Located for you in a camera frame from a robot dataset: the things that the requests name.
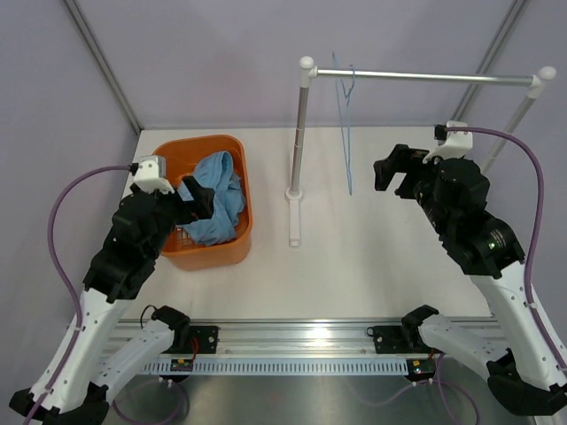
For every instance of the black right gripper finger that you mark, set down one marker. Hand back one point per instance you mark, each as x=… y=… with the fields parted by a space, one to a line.
x=395 y=162
x=384 y=176

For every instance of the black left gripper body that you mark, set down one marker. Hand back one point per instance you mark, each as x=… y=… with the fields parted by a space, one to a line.
x=171 y=212

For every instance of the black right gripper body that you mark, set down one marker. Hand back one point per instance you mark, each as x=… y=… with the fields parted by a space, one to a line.
x=425 y=185

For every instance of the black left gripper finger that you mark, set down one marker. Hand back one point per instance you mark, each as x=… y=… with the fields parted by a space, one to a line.
x=203 y=203
x=189 y=189

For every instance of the light blue shorts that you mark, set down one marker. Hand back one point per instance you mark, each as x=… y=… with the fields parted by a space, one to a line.
x=217 y=172

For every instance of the blue wire hanger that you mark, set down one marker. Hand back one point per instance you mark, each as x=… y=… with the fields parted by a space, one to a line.
x=343 y=97

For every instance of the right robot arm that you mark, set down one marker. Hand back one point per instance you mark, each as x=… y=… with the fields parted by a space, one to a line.
x=522 y=374

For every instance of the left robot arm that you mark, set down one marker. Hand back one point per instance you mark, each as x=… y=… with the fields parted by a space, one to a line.
x=75 y=388

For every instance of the orange plastic basket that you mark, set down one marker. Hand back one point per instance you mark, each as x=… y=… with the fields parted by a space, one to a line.
x=181 y=157

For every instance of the silver clothes rack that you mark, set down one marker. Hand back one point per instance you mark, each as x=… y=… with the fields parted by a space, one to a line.
x=535 y=83

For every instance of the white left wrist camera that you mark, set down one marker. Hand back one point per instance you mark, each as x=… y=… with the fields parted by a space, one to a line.
x=149 y=174

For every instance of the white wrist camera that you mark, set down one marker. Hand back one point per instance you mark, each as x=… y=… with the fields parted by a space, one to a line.
x=149 y=174
x=451 y=143

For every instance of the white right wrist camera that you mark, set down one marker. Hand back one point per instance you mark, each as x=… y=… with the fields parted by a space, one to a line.
x=451 y=143

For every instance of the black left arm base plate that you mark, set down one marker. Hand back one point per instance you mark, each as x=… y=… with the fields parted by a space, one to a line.
x=204 y=339

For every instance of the white slotted cable duct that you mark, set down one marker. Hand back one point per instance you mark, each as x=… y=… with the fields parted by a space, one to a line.
x=278 y=367

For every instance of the aluminium mounting rail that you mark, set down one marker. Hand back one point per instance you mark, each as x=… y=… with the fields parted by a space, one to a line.
x=296 y=339

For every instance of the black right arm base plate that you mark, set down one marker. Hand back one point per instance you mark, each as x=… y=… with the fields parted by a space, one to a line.
x=396 y=339

